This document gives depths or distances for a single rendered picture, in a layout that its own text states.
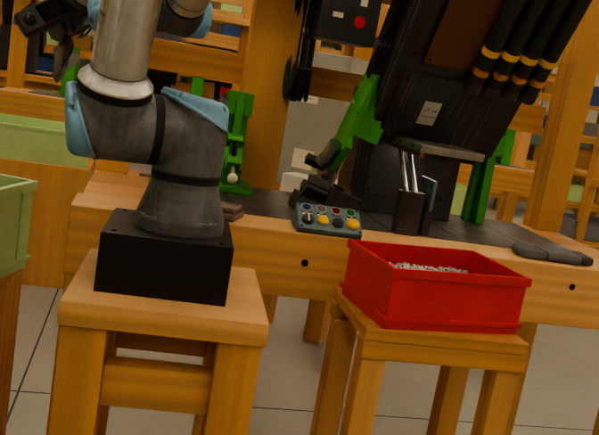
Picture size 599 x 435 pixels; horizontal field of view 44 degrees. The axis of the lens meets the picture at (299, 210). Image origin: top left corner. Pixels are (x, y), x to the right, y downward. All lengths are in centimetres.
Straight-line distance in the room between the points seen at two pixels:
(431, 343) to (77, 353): 65
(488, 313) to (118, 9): 90
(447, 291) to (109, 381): 65
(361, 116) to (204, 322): 86
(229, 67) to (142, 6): 117
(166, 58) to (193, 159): 107
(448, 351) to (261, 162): 97
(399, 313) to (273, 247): 36
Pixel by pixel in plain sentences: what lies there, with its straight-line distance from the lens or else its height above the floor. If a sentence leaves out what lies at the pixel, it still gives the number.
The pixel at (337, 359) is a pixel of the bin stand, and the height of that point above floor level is 65.
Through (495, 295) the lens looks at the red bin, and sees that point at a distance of 151.
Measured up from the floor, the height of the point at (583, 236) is 31.
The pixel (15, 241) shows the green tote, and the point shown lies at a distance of 145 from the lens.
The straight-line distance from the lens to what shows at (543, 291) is 187.
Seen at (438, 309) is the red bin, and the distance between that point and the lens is 145.
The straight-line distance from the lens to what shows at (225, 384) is 120.
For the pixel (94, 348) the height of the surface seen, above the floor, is 78.
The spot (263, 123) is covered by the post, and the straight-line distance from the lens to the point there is 218.
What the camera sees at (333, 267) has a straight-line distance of 166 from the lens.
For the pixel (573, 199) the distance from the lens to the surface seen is 1044.
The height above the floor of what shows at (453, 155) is 112.
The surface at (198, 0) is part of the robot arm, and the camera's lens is 132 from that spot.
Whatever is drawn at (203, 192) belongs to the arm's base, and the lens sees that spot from 122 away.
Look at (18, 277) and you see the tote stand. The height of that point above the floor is 74.
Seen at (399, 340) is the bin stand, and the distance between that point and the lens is 142.
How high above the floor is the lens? 123
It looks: 10 degrees down
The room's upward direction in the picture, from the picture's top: 10 degrees clockwise
